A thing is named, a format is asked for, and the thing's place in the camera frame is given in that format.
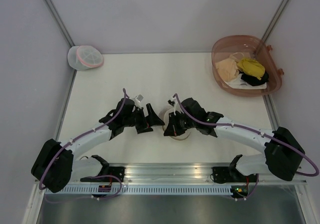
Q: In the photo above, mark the white garment in basket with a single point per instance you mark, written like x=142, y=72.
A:
x=238, y=83

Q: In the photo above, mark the right aluminium frame post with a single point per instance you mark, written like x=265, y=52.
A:
x=275, y=19

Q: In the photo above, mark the left aluminium frame post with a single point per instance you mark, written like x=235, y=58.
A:
x=58, y=20

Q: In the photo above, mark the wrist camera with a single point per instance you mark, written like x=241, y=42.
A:
x=138, y=100
x=172, y=101

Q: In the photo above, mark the yellow garment in basket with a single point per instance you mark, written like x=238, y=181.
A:
x=251, y=67

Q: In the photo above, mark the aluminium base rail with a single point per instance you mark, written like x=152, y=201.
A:
x=181, y=173

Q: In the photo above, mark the beige round mesh laundry bag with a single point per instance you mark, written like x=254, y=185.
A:
x=164, y=115

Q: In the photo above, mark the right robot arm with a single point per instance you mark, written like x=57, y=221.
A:
x=279, y=152

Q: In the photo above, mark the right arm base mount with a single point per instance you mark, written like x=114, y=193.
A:
x=229, y=174

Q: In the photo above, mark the white pink-trimmed mesh laundry bag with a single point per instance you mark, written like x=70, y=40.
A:
x=84, y=57

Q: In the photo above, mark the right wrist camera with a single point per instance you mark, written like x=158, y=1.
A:
x=172, y=101

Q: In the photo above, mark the white slotted cable duct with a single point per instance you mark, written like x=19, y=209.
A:
x=147, y=189

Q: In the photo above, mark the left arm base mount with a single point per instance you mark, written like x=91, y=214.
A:
x=105, y=171

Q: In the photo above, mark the black garment in basket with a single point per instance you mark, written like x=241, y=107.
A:
x=254, y=81

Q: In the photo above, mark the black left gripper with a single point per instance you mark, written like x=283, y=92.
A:
x=152, y=120

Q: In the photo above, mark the beige bra in basket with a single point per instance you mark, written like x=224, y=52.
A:
x=227, y=68

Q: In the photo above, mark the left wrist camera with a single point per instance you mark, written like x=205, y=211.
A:
x=138, y=100

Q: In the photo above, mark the translucent pink plastic basket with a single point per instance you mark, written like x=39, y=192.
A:
x=228, y=51

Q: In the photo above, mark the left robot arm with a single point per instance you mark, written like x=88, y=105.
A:
x=58, y=162

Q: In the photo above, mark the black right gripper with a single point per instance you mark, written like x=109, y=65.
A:
x=173, y=129

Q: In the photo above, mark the aluminium frame post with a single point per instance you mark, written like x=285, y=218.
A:
x=275, y=19
x=58, y=20

